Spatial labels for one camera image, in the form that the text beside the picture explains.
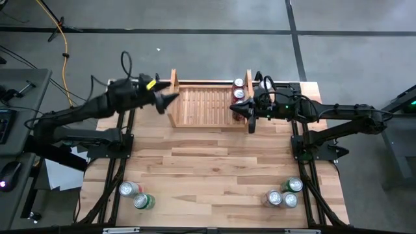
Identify white paper sheet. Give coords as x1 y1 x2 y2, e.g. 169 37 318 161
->
44 145 88 192

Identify black keyboard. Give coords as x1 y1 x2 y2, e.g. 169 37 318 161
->
0 109 18 144

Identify black tripod stand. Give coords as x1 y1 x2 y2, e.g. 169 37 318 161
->
38 0 84 42

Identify cans bottom left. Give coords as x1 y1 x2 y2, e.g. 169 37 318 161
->
118 181 144 199

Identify black desk beam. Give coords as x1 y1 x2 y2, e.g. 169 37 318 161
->
24 135 88 172

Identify yellow power cable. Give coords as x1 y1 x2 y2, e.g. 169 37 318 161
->
34 0 85 122

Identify black desk clamp tool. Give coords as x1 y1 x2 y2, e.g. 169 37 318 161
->
0 81 36 101

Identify small caster wheel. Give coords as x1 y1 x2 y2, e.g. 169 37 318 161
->
27 210 42 224

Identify grey metal table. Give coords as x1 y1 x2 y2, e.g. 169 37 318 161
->
357 83 416 189

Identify black bar with silver plates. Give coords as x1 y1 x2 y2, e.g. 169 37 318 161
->
0 226 416 234

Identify wooden slatted shelf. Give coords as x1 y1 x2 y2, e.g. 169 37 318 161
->
167 68 255 129

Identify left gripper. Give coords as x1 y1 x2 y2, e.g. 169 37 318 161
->
131 73 180 114

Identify black computer mouse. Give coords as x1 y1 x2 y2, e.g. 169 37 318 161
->
0 161 23 192

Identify grey desk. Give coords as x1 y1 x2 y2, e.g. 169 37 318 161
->
0 68 53 157

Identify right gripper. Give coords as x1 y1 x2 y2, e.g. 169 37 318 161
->
229 88 277 134

